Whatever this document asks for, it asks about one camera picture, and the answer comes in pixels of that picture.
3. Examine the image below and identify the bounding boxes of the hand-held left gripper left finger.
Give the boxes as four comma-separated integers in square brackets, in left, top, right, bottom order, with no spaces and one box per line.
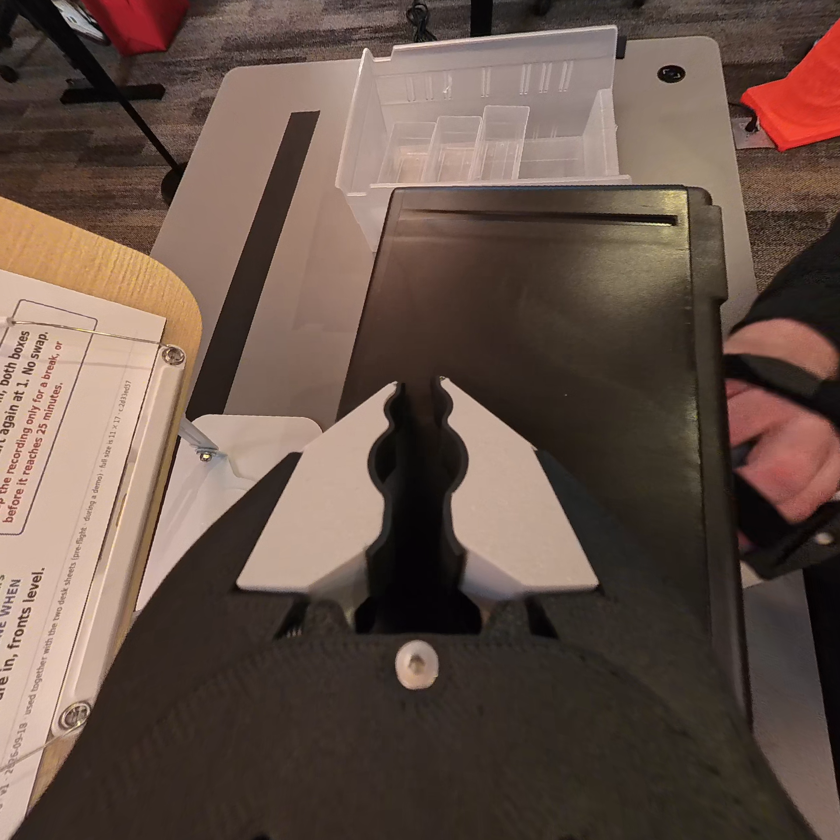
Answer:
[235,381,404,601]

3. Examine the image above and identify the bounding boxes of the black desk leg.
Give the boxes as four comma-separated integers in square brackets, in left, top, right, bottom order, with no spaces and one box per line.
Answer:
[26,0,165,107]

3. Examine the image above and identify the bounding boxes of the translucent plastic box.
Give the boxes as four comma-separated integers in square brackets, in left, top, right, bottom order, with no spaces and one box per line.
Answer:
[336,25,632,255]

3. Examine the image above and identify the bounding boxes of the white instruction sheet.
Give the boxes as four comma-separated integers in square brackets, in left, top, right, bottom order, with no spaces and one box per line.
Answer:
[0,269,168,815]

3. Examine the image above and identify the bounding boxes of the black drawer cabinet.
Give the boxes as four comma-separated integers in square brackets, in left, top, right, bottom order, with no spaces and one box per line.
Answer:
[336,185,752,723]

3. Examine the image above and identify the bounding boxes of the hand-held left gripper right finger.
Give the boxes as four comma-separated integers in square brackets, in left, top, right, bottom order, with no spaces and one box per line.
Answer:
[432,375,600,610]

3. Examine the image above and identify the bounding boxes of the person's right forearm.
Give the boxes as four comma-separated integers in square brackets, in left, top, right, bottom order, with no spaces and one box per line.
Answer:
[731,217,840,370]

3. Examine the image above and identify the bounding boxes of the orange traffic cone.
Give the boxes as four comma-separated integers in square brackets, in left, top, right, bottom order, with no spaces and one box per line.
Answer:
[742,20,840,153]

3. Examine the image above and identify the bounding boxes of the black pole with round base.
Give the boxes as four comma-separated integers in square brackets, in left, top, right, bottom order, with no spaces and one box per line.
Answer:
[85,59,193,206]

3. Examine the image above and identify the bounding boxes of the small clear plastic drawer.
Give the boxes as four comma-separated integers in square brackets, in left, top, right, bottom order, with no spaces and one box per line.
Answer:
[474,105,531,181]
[425,115,485,183]
[377,120,439,185]

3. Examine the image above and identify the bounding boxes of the person's dark clothing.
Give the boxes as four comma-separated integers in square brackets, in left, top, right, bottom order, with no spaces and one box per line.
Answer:
[804,558,840,840]

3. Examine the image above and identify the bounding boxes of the red bag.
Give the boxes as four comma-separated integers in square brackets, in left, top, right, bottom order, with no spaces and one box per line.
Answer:
[82,0,191,58]

